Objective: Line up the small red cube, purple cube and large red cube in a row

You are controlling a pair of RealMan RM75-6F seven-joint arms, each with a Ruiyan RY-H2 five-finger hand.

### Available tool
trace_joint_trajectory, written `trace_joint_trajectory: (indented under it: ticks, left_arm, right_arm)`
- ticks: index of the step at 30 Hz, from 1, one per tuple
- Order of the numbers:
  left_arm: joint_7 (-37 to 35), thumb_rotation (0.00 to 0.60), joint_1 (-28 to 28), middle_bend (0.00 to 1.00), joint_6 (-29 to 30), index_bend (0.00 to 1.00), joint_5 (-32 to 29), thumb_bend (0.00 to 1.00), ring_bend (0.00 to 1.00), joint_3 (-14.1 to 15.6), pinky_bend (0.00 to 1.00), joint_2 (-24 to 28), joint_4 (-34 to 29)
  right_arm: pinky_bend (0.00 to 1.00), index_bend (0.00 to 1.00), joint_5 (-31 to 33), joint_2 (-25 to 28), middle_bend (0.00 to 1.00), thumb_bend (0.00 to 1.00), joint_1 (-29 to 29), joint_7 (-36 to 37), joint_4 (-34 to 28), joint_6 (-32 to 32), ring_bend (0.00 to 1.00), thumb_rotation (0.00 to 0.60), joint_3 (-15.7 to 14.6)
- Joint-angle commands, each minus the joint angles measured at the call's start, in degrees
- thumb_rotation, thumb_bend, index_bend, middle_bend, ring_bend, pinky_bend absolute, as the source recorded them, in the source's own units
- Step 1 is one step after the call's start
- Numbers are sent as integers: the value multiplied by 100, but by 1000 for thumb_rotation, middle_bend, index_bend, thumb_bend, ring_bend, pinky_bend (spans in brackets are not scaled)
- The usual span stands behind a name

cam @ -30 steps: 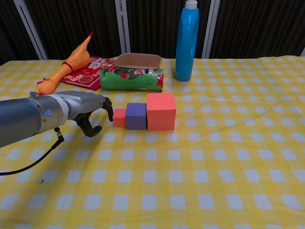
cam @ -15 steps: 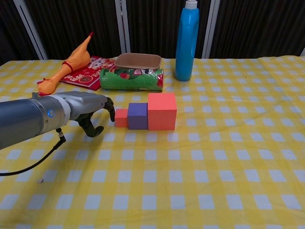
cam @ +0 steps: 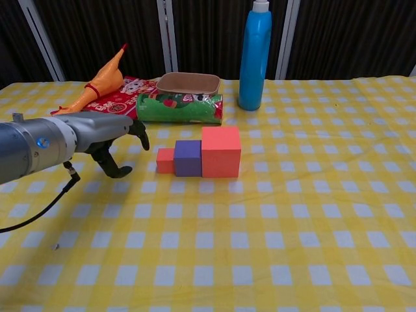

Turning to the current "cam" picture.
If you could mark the white aluminium frame post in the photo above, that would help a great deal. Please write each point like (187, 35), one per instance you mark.
(44, 40)
(167, 35)
(414, 71)
(287, 39)

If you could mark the yellow checkered tablecloth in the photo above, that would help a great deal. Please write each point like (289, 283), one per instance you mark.
(260, 227)

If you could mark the purple foam cube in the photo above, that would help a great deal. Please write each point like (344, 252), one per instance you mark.
(188, 162)

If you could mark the blue plastic bottle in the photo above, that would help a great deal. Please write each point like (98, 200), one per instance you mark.
(255, 65)

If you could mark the small orange-red foam cube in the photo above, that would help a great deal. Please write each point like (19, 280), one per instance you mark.
(165, 162)

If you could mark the large orange-red foam cube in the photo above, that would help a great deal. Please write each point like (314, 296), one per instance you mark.
(221, 156)

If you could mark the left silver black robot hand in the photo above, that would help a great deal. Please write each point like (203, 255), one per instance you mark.
(97, 130)

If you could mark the red printed snack bag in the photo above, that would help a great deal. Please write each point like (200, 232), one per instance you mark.
(123, 97)

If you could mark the brown paper tray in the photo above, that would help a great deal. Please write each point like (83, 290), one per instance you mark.
(188, 85)

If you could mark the green chips can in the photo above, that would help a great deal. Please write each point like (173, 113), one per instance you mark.
(182, 110)

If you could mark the yellow rubber chicken toy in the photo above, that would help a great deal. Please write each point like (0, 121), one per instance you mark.
(104, 79)

